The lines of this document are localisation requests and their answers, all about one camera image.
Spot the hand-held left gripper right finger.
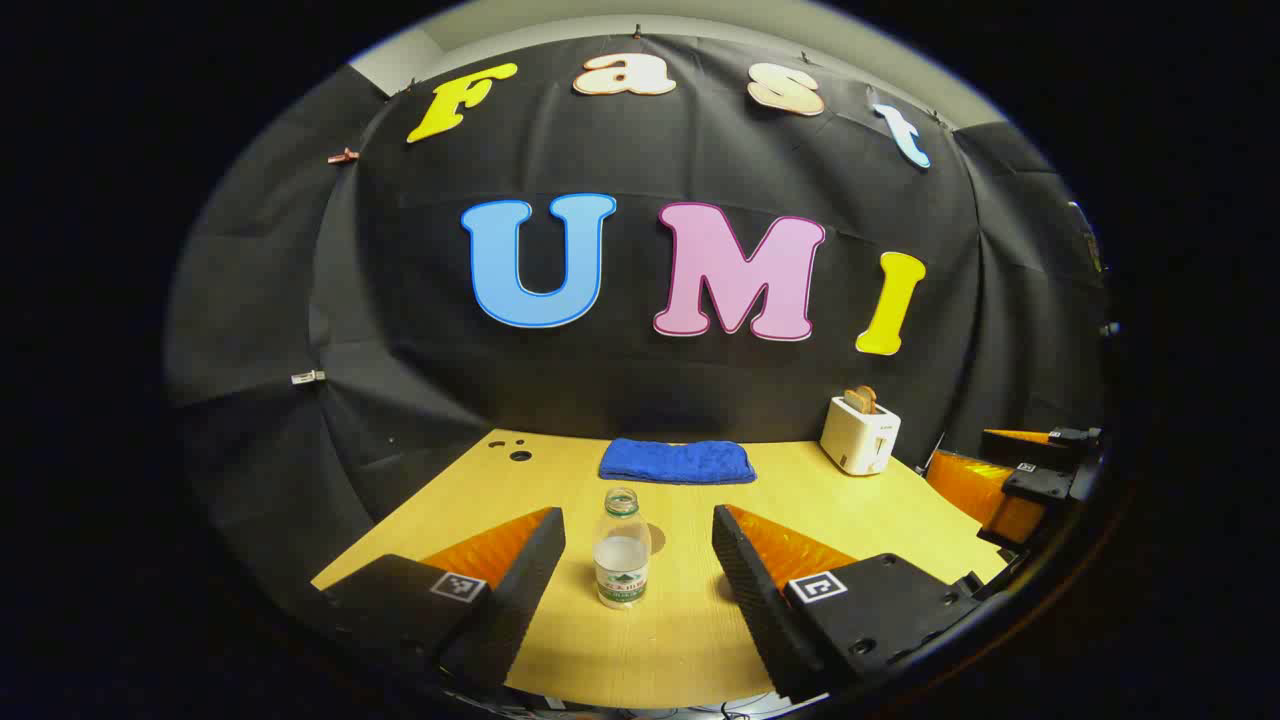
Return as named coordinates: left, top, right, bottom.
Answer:
left=710, top=503, right=986, bottom=704

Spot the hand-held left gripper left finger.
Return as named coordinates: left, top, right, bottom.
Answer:
left=310, top=505, right=568, bottom=691

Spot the clear plastic water bottle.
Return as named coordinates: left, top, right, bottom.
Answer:
left=592, top=487, right=653, bottom=610

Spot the white toaster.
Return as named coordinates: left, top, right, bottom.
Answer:
left=820, top=396, right=902, bottom=477

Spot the folded blue towel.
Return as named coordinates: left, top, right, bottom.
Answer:
left=598, top=438, right=758, bottom=486

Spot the black backdrop cloth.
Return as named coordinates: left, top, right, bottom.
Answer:
left=165, top=35, right=1113, bottom=601

